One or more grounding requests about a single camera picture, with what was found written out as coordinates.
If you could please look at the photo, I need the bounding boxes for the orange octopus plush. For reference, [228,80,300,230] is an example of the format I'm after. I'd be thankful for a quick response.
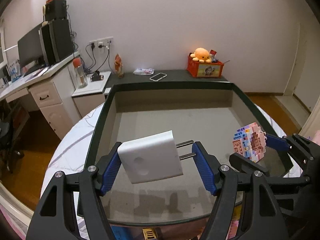
[190,48,212,63]

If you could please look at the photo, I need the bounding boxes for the white USB charger plug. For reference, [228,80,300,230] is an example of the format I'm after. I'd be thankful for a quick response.
[117,131,195,184]

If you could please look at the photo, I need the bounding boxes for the white desk with drawers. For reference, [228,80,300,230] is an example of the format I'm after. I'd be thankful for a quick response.
[1,52,80,139]

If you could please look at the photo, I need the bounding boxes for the black computer tower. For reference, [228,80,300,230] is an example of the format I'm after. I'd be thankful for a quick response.
[39,19,74,66]

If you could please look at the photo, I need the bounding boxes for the bottle with orange cap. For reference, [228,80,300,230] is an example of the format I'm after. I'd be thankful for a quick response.
[72,57,87,88]

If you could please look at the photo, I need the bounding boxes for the white smartphone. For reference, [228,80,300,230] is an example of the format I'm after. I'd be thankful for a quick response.
[149,73,167,82]

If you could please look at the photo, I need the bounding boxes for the black computer monitor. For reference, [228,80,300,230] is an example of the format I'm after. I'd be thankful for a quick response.
[17,23,44,67]

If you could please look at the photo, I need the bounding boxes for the white side cabinet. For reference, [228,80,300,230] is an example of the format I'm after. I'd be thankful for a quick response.
[72,71,111,118]

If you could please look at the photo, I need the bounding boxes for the pink block toy pig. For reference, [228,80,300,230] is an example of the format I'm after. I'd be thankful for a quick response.
[232,122,267,163]

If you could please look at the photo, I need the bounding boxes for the red toy storage crate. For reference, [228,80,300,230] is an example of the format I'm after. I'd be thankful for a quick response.
[187,56,224,78]

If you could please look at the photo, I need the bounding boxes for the black office chair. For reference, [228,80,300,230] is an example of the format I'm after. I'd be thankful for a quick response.
[1,100,29,173]

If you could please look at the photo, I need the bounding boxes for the wall power outlet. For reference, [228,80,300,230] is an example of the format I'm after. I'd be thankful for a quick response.
[89,36,113,48]

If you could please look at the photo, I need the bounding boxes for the black low TV bench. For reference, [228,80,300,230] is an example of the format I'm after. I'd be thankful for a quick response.
[104,69,229,96]

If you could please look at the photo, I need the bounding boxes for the black speaker box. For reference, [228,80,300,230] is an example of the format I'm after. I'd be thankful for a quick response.
[43,0,67,21]

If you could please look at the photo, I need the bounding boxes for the orange snack bag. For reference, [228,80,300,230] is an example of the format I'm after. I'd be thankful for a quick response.
[114,54,124,78]

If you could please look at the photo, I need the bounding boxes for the pink tissue pack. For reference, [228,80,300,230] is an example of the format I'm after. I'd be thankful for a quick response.
[133,68,154,76]

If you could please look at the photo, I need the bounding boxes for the striped white round tablecloth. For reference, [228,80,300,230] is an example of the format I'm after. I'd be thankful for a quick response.
[40,104,302,239]

